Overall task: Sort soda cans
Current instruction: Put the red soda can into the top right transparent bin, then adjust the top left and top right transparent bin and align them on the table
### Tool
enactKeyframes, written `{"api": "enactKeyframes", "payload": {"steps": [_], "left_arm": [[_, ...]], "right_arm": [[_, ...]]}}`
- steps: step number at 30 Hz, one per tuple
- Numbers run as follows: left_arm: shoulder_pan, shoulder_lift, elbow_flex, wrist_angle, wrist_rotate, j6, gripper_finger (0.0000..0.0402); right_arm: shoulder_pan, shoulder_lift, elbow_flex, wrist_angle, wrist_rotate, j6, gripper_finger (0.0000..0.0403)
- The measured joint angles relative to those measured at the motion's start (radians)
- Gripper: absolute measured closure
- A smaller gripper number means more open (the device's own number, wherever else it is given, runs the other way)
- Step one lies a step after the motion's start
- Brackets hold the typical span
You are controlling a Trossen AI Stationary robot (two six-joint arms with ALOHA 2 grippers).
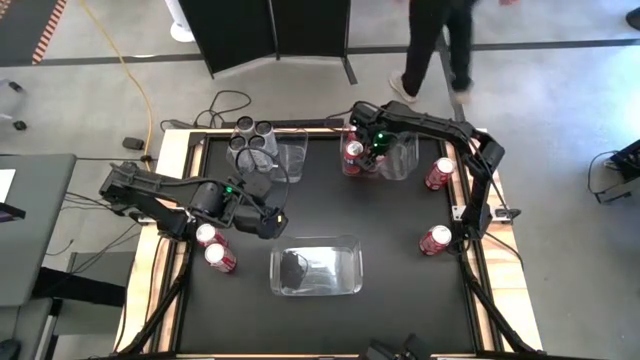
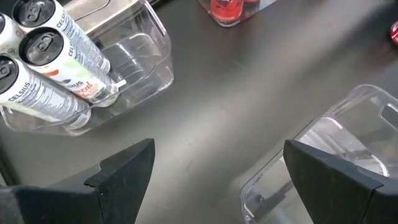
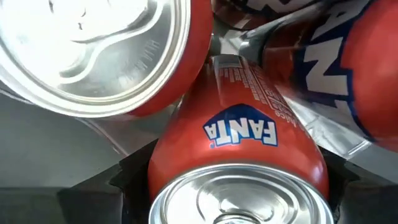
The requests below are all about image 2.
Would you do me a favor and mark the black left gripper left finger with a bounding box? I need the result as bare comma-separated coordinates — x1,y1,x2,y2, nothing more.
0,138,156,224

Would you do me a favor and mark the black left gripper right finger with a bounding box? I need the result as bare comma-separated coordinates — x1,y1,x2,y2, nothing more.
283,139,398,224

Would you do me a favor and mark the clear plastic storage bin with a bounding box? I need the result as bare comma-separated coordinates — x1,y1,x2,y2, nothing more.
239,83,398,224
0,0,174,138
197,0,278,28

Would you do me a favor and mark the white Celsius energy can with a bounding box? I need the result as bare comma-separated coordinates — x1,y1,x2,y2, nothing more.
18,26,121,107
0,55,91,131
0,12,24,58
11,0,112,75

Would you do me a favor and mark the red Coke soda can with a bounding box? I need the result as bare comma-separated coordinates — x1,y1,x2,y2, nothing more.
390,21,398,46

